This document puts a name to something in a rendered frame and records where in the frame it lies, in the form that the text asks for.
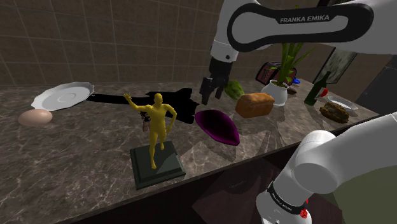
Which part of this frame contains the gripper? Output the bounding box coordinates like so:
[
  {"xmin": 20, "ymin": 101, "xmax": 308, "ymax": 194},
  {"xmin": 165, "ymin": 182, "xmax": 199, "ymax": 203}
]
[{"xmin": 199, "ymin": 57, "xmax": 233, "ymax": 106}]

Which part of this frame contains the green lettuce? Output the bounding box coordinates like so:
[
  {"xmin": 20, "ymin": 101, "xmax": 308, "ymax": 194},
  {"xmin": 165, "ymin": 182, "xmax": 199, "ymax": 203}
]
[{"xmin": 223, "ymin": 80, "xmax": 246, "ymax": 101}]

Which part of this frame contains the purple bowl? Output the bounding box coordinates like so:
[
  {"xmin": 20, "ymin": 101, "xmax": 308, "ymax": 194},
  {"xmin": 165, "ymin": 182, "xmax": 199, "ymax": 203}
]
[{"xmin": 194, "ymin": 109, "xmax": 241, "ymax": 146}]

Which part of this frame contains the brown bread loaf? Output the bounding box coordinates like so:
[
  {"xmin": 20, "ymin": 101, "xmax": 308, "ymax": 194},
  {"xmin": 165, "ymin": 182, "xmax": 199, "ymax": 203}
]
[{"xmin": 234, "ymin": 92, "xmax": 276, "ymax": 119}]

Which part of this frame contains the red toaster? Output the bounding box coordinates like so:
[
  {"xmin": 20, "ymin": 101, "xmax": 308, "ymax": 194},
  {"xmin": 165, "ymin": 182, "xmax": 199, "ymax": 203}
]
[{"xmin": 255, "ymin": 60, "xmax": 297, "ymax": 87}]

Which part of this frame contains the yellow figure on dark base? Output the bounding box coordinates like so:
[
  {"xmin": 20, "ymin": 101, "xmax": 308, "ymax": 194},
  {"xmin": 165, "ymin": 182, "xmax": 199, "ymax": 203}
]
[{"xmin": 123, "ymin": 92, "xmax": 187, "ymax": 191}]

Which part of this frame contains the green plant in white pot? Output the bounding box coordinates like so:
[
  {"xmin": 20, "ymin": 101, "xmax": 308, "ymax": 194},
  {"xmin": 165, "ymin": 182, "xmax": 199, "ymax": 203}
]
[{"xmin": 260, "ymin": 40, "xmax": 317, "ymax": 107}]

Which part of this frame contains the small brown figure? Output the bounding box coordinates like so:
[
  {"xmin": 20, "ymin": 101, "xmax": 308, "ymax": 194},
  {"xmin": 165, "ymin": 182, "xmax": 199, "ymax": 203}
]
[{"xmin": 139, "ymin": 111, "xmax": 153, "ymax": 133}]

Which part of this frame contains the dark green bottle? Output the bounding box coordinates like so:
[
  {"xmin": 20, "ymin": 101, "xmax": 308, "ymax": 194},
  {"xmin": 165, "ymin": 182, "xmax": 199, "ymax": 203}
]
[{"xmin": 303, "ymin": 71, "xmax": 332, "ymax": 107}]

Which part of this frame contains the brown sandwich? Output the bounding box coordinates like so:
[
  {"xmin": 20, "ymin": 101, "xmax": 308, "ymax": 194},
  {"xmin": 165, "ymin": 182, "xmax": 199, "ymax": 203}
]
[{"xmin": 319, "ymin": 101, "xmax": 351, "ymax": 124}]

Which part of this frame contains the white shallow bowl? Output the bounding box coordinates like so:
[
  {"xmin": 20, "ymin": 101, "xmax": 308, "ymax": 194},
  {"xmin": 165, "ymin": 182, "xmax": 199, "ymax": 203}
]
[{"xmin": 326, "ymin": 95, "xmax": 359, "ymax": 112}]

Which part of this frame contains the white scalloped plate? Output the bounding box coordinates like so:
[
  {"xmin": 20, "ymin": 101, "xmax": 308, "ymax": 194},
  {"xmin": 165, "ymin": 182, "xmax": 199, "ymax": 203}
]
[{"xmin": 31, "ymin": 81, "xmax": 95, "ymax": 112}]

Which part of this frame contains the beige egg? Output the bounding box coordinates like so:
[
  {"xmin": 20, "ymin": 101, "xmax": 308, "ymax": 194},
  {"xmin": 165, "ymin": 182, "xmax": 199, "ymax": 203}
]
[{"xmin": 17, "ymin": 108, "xmax": 53, "ymax": 127}]

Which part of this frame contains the framed wall picture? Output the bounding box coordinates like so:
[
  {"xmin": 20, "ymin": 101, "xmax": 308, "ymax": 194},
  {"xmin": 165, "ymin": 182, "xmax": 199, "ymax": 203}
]
[{"xmin": 320, "ymin": 46, "xmax": 358, "ymax": 85}]

